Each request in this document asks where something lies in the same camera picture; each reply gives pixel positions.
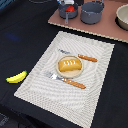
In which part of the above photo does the knife with wooden handle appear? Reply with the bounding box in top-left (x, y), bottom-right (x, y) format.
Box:
top-left (58, 49), bottom-right (98, 62)

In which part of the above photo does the red tomato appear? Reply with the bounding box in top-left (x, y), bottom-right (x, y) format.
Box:
top-left (66, 6), bottom-right (75, 12)

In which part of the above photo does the small grey saucepan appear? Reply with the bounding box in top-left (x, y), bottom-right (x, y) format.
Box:
top-left (57, 0), bottom-right (78, 23)

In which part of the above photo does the round beige plate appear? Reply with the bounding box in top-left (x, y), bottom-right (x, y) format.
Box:
top-left (56, 55), bottom-right (83, 78)

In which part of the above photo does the beige woven placemat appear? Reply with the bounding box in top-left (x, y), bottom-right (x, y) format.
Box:
top-left (14, 31), bottom-right (114, 128)

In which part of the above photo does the pink wooden board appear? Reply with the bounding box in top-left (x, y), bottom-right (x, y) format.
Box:
top-left (48, 0), bottom-right (128, 43)

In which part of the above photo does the golden bread loaf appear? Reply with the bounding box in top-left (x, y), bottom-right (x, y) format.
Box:
top-left (58, 59), bottom-right (81, 72)

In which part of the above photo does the white toy fish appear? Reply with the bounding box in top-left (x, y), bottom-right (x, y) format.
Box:
top-left (59, 0), bottom-right (74, 5)

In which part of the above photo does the fork with wooden handle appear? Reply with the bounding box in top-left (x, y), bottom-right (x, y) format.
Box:
top-left (47, 72), bottom-right (86, 89)

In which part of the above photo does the yellow banana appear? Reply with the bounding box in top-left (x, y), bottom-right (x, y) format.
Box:
top-left (6, 71), bottom-right (27, 83)

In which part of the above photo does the large grey pot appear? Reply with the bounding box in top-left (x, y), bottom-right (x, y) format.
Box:
top-left (80, 0), bottom-right (104, 24)

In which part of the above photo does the beige bowl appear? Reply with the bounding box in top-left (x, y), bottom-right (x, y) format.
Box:
top-left (116, 4), bottom-right (128, 30)

